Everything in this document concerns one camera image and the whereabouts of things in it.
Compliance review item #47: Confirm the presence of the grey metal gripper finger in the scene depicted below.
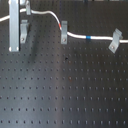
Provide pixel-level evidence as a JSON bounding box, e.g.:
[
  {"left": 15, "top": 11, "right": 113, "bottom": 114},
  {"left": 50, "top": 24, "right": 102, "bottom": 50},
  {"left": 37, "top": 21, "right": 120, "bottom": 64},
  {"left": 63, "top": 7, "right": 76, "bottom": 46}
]
[
  {"left": 9, "top": 0, "right": 20, "bottom": 52},
  {"left": 23, "top": 0, "right": 31, "bottom": 15}
]

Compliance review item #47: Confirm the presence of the white cable with coloured bands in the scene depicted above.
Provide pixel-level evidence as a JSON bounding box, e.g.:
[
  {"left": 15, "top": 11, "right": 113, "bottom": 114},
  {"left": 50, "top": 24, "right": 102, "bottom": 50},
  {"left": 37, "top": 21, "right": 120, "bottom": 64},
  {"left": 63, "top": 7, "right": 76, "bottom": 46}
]
[{"left": 0, "top": 8, "right": 128, "bottom": 44}]

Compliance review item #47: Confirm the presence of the grey cable clip left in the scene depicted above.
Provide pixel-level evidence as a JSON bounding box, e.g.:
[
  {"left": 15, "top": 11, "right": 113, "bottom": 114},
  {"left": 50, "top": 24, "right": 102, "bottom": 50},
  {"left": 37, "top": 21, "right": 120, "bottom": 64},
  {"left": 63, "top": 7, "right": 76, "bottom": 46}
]
[{"left": 20, "top": 20, "right": 28, "bottom": 43}]

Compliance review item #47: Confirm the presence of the grey cable clip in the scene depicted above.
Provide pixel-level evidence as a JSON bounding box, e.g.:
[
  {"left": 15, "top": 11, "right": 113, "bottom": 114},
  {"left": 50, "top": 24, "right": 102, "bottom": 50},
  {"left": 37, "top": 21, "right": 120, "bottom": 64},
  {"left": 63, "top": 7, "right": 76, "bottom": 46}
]
[
  {"left": 109, "top": 29, "right": 123, "bottom": 53},
  {"left": 61, "top": 21, "right": 68, "bottom": 45},
  {"left": 20, "top": 20, "right": 28, "bottom": 43}
]

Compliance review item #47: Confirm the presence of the grey cable clip middle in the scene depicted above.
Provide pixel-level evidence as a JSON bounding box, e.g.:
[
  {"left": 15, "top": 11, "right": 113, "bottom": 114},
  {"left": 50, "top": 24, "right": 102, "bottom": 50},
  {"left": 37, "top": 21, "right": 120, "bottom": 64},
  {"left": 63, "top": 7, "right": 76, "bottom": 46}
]
[{"left": 61, "top": 21, "right": 68, "bottom": 45}]

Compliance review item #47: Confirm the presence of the grey cable clip right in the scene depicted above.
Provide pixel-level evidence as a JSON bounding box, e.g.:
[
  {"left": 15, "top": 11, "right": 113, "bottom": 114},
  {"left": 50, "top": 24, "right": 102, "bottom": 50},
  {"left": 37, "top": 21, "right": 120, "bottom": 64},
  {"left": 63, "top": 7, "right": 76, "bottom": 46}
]
[{"left": 109, "top": 29, "right": 123, "bottom": 53}]

